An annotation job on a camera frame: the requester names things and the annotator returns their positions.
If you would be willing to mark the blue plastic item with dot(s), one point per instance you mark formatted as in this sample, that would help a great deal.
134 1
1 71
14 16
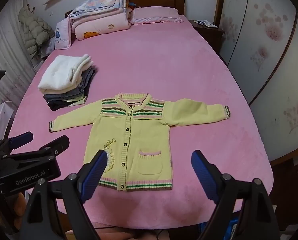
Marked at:
228 230

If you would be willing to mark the white paper bag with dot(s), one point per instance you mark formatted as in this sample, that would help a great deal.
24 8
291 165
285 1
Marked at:
3 120

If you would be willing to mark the beige puffer jacket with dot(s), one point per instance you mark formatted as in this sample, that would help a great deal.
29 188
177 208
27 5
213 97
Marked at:
35 31

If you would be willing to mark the person's left hand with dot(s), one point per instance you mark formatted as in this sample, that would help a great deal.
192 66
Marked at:
19 205

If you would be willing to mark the pink folded quilt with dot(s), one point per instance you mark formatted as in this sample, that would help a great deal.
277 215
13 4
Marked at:
101 26

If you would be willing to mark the pale green folded garment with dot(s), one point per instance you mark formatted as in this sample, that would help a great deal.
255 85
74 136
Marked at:
75 100

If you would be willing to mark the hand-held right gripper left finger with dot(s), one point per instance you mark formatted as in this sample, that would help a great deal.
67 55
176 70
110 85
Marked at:
95 171

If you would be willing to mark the bed with pink sheet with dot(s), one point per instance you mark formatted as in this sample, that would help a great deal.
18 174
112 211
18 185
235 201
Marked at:
163 60

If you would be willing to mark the white fleece folded garment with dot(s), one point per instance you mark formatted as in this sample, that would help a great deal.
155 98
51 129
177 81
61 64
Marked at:
61 72

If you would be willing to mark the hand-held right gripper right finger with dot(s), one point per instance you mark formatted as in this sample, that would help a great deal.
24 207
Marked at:
203 173

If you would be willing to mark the dark folded garment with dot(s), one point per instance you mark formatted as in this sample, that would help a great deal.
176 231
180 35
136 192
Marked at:
55 105

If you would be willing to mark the small pink cartoon pillow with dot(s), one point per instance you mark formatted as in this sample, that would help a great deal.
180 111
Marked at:
61 36

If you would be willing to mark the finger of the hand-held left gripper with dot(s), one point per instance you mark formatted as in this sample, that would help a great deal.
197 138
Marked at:
21 138
56 143

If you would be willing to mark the yellow knit striped cardigan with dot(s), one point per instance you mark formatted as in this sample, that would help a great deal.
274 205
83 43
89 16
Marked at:
139 140

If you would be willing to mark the papers on nightstand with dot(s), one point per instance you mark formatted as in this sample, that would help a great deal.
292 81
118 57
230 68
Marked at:
206 23

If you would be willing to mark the dark wooden nightstand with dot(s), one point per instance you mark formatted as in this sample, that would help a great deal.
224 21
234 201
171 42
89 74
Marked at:
210 33

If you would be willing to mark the grey folded jeans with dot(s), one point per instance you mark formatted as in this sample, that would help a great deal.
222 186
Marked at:
82 82

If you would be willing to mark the floral sliding wardrobe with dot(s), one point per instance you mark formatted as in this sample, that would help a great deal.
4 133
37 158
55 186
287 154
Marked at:
268 42

